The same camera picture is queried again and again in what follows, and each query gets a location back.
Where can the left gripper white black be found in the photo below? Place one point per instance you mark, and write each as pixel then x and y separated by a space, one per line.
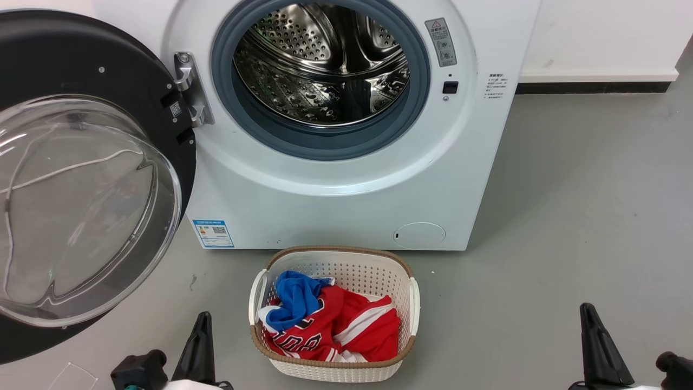
pixel 189 386

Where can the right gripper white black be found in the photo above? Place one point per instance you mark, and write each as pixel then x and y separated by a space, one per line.
pixel 641 388

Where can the black round glass washer door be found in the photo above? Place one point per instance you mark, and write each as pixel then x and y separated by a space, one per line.
pixel 108 54

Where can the white front-load washing machine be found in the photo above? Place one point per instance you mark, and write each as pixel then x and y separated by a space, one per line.
pixel 325 216

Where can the metal door hinge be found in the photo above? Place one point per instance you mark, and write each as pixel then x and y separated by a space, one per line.
pixel 189 89

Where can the blue garment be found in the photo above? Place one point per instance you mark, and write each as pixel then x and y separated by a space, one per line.
pixel 295 298

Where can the blue energy label sticker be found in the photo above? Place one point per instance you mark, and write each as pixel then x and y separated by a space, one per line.
pixel 213 234

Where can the white plastic laundry basket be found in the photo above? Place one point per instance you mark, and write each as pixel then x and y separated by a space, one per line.
pixel 335 372

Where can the red white basketball jersey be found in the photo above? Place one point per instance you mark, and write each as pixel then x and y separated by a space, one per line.
pixel 373 333

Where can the round white filter cover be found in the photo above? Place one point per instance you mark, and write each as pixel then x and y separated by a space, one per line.
pixel 419 235

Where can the printed text label on washer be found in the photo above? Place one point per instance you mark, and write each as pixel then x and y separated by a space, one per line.
pixel 496 85

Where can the steel perforated washer drum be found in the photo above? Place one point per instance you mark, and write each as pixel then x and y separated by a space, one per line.
pixel 303 65

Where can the grey warning sticker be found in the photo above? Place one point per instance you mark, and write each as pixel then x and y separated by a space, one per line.
pixel 441 42

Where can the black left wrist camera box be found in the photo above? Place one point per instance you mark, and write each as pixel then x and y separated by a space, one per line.
pixel 138 371

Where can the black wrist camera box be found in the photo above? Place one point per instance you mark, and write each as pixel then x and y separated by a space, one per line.
pixel 677 371
pixel 138 371

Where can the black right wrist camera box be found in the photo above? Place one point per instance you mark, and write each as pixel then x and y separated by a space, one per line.
pixel 677 371

